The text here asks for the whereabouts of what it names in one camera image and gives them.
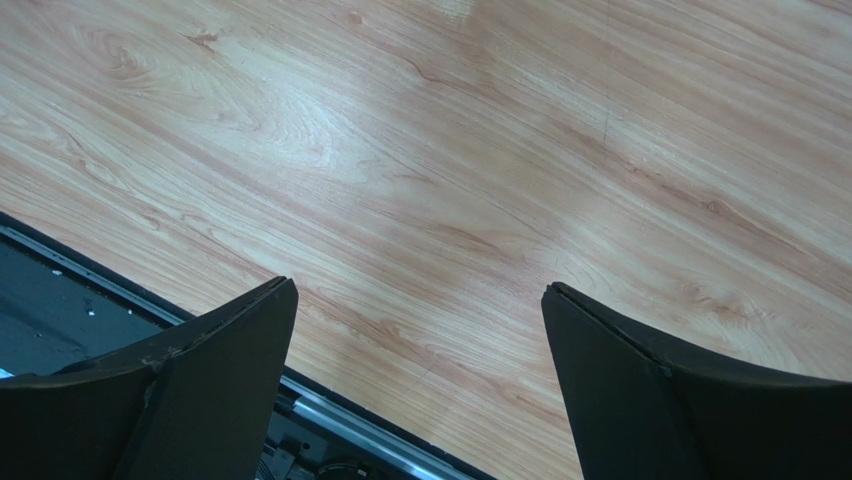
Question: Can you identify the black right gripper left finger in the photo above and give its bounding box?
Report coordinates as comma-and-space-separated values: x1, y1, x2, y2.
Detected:
1, 277, 298, 479

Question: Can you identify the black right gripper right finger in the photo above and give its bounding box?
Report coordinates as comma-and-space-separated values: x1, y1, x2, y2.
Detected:
541, 282, 851, 479

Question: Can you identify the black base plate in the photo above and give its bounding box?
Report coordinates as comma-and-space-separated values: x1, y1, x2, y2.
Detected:
1, 241, 161, 378

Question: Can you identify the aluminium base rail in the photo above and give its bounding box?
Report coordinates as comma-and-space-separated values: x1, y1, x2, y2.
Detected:
1, 215, 481, 479

